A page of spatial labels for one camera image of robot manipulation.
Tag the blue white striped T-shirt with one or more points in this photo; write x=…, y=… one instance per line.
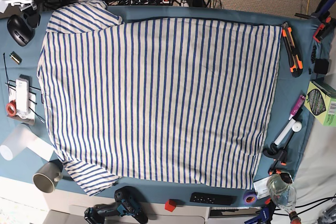
x=180, y=100

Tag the black remote control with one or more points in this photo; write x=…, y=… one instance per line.
x=212, y=199

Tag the red cube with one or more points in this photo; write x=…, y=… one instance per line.
x=170, y=205

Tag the black teal power drill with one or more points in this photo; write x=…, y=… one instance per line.
x=125, y=205

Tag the black orange bar clamp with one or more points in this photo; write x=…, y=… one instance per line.
x=279, y=155

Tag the white marker pen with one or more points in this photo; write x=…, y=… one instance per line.
x=293, y=125

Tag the white paper card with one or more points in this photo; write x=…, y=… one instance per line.
x=260, y=188

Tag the purple glue tube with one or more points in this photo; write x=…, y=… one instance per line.
x=297, y=106

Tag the purple tape roll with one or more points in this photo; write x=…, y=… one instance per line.
x=250, y=197

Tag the orange black utility knife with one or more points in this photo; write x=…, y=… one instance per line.
x=294, y=55

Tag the clear plastic bottle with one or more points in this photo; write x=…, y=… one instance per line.
x=283, y=194

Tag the grey ceramic mug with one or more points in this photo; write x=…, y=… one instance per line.
x=48, y=176

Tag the white plastic box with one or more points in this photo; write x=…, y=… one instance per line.
x=22, y=97

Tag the blue spring clamp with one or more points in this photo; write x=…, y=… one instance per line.
x=265, y=214

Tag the translucent white plastic cup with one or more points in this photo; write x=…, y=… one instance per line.
x=21, y=138

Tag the green cardboard box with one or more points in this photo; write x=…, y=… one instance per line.
x=320, y=101

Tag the black small block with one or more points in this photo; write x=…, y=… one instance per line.
x=321, y=66

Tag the red tape roll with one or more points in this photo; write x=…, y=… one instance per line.
x=11, y=108

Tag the black computer mouse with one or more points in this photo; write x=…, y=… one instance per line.
x=19, y=30

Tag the green AA battery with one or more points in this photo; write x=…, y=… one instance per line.
x=15, y=57

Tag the red black spring clamp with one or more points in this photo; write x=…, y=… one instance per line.
x=324, y=29

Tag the black cable tie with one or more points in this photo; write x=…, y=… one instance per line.
x=5, y=66

